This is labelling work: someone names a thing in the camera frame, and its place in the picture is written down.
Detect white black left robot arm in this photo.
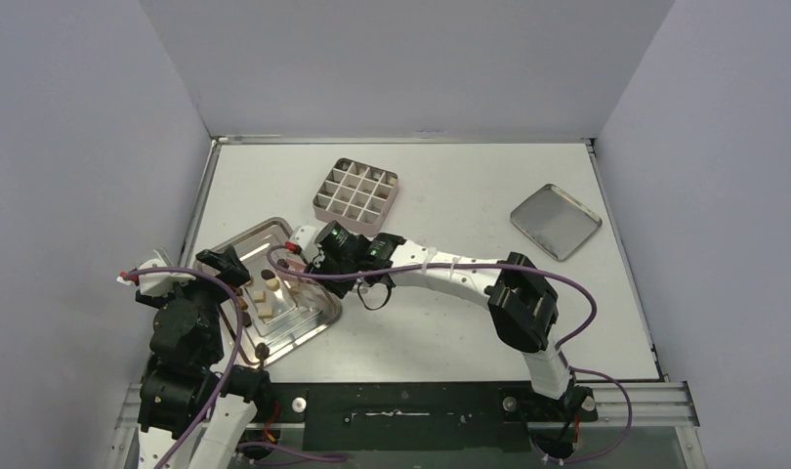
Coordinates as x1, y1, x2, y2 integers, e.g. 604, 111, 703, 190
118, 245, 276, 468

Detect pink grid chocolate box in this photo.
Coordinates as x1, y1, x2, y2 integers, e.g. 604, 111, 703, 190
312, 158, 399, 237

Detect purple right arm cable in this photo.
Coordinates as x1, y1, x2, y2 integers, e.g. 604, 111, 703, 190
266, 244, 633, 465

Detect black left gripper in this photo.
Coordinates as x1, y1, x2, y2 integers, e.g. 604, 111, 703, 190
141, 244, 249, 362

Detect small square metal lid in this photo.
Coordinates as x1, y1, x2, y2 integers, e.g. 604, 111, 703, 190
510, 184, 603, 262

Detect black mounting base plate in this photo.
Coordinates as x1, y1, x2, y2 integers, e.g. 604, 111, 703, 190
273, 381, 599, 452

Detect large steel tray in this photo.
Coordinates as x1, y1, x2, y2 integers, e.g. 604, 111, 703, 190
194, 217, 342, 368

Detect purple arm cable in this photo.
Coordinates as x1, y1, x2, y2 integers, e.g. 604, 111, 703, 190
126, 266, 349, 469
266, 244, 633, 465

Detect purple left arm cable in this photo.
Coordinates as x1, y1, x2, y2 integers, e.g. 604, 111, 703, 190
126, 266, 349, 469

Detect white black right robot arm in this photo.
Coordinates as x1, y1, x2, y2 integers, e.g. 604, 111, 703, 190
290, 222, 573, 418

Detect pink-tipped metal tweezers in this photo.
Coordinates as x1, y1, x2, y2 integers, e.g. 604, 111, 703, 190
285, 258, 307, 272

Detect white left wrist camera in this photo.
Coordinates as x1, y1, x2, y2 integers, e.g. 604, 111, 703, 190
116, 248, 196, 297

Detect aluminium rail frame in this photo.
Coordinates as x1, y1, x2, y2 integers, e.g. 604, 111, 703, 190
104, 381, 700, 468

